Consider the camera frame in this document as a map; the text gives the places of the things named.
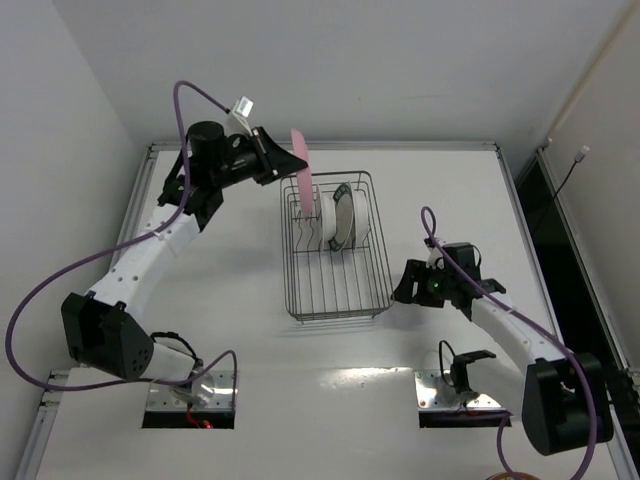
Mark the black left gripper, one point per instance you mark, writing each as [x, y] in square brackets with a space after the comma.
[265, 156]

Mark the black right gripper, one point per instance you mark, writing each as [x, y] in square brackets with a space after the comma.
[410, 286]

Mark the pink plastic plate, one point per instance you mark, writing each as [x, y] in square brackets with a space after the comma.
[304, 176]

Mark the translucent white plate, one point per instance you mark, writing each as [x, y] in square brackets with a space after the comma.
[325, 213]

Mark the green rimmed white plate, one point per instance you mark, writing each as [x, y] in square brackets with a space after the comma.
[345, 216]

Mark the white deep plate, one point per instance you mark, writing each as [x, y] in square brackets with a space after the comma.
[361, 215]

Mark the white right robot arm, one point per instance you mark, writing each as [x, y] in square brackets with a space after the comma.
[560, 397]

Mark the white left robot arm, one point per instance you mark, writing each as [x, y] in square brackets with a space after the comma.
[104, 327]

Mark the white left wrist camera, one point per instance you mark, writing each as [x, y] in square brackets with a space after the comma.
[239, 115]

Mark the grey wire dish rack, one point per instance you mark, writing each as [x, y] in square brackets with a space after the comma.
[335, 260]

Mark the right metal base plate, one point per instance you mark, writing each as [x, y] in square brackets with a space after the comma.
[434, 395]

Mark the metal base plate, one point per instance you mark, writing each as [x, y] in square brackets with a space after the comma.
[213, 393]
[434, 395]

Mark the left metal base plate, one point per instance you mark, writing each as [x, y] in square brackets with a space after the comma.
[213, 393]

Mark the aluminium table frame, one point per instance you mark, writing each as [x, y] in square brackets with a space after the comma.
[42, 427]

